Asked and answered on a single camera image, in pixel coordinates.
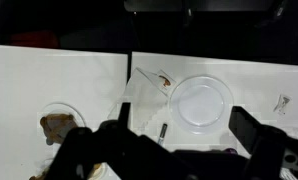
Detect golden pastry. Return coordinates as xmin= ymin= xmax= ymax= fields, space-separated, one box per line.
xmin=28 ymin=173 xmax=52 ymax=180

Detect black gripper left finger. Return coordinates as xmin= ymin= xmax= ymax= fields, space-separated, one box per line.
xmin=43 ymin=101 xmax=207 ymax=180

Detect white plate with brownie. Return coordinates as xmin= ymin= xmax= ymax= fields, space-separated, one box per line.
xmin=38 ymin=102 xmax=87 ymax=148

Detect white plate with buns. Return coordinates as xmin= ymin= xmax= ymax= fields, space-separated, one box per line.
xmin=88 ymin=161 xmax=115 ymax=180

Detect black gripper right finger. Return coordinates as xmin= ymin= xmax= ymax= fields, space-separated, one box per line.
xmin=228 ymin=105 xmax=289 ymax=180

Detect red seat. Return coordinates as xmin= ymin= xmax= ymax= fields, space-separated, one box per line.
xmin=9 ymin=29 xmax=60 ymax=49

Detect black marker pen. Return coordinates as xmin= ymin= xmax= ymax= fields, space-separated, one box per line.
xmin=156 ymin=122 xmax=169 ymax=148

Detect white sauce packet brown print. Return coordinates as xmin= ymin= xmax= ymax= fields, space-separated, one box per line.
xmin=154 ymin=69 xmax=177 ymax=98

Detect dark brown brownie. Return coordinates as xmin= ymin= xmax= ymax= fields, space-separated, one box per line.
xmin=39 ymin=113 xmax=79 ymax=146

